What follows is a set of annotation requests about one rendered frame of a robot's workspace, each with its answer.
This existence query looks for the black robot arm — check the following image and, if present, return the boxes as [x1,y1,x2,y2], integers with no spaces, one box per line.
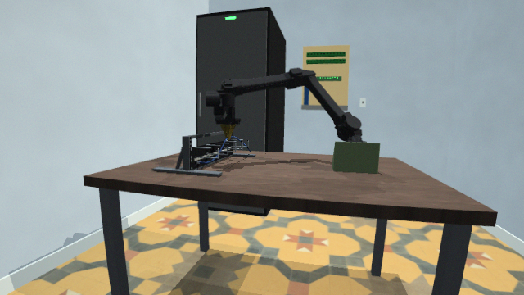
[206,68,366,143]

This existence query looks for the black patch panel rack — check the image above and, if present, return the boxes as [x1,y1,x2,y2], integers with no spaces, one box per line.
[152,131,256,176]

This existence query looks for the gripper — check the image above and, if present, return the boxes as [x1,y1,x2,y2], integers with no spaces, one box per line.
[215,118,241,140]

